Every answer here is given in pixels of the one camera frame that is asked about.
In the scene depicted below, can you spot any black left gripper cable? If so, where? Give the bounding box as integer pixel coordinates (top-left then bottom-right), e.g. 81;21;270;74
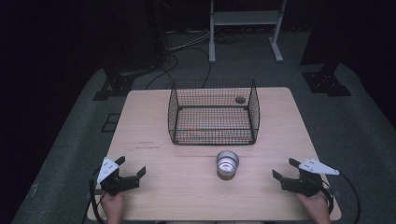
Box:
89;169;106;224

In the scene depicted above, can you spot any black stand base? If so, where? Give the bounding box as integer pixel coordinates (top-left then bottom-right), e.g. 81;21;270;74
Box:
301;63;353;98
92;68;135;102

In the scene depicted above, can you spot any person's left hand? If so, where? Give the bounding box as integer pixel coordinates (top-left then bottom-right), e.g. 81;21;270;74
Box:
100;190;126;224

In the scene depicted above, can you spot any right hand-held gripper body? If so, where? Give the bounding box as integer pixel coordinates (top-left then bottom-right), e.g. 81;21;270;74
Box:
280;157;341;198

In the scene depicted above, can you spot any white metal stand frame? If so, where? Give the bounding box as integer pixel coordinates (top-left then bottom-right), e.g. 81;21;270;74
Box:
208;0;289;64

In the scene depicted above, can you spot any white floor cable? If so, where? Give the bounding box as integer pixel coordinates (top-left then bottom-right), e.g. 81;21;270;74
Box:
167;30;213;52

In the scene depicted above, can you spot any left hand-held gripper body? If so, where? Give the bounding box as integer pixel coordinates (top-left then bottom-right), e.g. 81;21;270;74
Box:
96;156;140;197

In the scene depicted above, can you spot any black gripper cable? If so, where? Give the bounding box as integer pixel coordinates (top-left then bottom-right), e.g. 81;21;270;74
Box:
89;169;106;224
321;172;362;224

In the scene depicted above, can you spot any black floor cable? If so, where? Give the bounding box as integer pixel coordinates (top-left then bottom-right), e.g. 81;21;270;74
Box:
145;46;213;91

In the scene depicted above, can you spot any shiny metal cup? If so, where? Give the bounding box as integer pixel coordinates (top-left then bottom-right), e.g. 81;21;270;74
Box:
216;150;240;181

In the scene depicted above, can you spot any black wire mesh basket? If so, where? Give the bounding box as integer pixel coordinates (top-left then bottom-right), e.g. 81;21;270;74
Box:
167;77;262;147

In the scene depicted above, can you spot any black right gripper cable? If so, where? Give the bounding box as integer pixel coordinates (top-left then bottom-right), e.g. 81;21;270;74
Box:
321;172;362;224

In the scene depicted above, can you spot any person's right hand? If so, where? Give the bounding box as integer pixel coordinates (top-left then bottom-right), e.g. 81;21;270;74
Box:
295;190;332;224

